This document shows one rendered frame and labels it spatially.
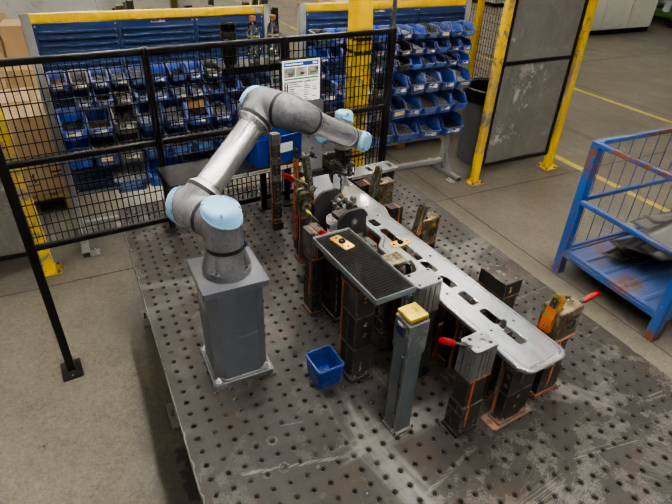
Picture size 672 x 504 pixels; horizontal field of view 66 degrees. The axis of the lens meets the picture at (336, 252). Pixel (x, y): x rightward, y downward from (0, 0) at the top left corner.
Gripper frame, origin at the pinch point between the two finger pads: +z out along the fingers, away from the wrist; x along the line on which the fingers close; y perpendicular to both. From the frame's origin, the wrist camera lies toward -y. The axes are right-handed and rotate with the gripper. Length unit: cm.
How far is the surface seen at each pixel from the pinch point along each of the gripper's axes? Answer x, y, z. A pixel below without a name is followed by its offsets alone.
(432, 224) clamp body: 18.0, 43.2, 0.1
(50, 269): -123, -153, 101
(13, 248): -139, -157, 83
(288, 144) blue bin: -6.7, -35.7, -8.4
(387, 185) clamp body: 20.7, 8.2, -0.7
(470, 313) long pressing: -5, 91, 1
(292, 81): 5, -55, -32
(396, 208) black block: 16.4, 21.6, 3.3
